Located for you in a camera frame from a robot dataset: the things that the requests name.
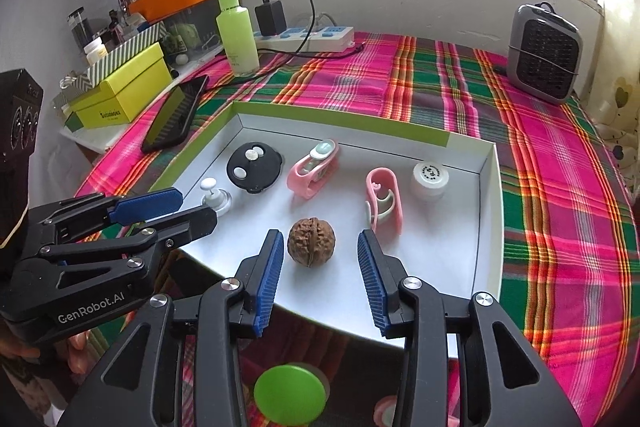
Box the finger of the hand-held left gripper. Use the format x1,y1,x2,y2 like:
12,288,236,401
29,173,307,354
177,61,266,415
15,206,219,310
31,187,184,242

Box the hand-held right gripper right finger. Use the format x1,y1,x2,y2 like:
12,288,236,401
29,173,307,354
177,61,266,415
356,229,583,427

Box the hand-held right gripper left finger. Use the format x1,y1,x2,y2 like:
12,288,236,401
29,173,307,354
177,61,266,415
55,229,285,427

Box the grey white knob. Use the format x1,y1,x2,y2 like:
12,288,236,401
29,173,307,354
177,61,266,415
200,177,233,215

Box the brown walnut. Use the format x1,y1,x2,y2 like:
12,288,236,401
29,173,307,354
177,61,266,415
287,217,337,268

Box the green white cardboard box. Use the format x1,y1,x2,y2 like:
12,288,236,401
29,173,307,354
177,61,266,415
148,101,502,350

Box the pink clip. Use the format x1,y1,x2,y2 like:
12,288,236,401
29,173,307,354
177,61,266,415
286,139,341,201
372,394,401,427
365,167,405,235

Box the black oval disc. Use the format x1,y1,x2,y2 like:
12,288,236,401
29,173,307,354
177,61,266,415
226,142,284,194

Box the white round cap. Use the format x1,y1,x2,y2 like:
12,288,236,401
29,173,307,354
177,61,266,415
412,160,449,208

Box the green mushroom-shaped knob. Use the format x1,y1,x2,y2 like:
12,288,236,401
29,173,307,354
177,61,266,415
252,364,331,425

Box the person's left hand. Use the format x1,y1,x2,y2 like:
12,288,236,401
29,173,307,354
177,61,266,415
0,331,96,377

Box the black smartphone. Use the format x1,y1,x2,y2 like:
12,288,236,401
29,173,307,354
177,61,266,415
141,74,210,154

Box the yellow-green shoe box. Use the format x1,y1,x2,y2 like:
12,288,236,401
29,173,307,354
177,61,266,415
67,42,173,130

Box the small white bottle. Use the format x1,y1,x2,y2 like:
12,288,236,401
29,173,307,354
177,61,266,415
85,39,108,68

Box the grey white striped box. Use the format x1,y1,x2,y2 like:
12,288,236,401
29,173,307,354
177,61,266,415
61,21,167,105

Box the small brown bottle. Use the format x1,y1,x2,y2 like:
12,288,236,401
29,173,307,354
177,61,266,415
107,9,126,45

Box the clear storage container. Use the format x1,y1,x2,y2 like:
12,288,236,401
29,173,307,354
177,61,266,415
162,0,226,58

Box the black jar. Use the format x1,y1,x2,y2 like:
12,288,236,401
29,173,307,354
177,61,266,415
67,8,93,48

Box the light green lotion bottle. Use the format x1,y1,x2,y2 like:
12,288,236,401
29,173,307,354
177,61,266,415
215,0,261,78

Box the black charger plug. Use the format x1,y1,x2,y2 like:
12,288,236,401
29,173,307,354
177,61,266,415
255,2,287,38

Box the white power strip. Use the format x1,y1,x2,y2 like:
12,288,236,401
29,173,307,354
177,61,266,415
252,24,356,54

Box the grey fan heater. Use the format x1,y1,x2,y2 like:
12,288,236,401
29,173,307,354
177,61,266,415
507,3,583,106

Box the heart print curtain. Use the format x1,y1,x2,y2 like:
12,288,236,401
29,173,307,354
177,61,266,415
582,7,640,208

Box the black cable with plug end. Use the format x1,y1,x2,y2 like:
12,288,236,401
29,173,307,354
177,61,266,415
257,43,365,58

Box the black charger cable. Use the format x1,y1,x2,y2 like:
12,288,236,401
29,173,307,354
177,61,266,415
177,0,317,90

